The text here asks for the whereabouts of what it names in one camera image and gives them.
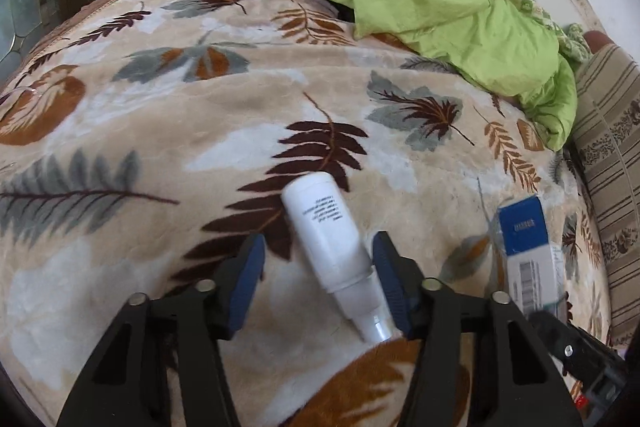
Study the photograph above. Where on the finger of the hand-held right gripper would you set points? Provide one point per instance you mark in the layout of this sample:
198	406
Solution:
567	342

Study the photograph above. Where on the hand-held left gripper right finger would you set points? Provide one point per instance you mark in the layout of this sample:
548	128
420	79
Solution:
392	288

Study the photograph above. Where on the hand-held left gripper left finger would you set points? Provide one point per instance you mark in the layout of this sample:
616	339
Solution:
247	288

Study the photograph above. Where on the white plastic bottle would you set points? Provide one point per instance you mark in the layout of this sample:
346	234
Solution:
325	232

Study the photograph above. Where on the blue and white box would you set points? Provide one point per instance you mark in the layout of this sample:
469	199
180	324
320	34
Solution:
525	227

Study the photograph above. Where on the leaf print fleece blanket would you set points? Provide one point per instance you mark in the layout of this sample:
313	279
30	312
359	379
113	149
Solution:
150	117

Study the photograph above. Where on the striped beige cushion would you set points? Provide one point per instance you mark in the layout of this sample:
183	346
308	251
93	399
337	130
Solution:
610	147

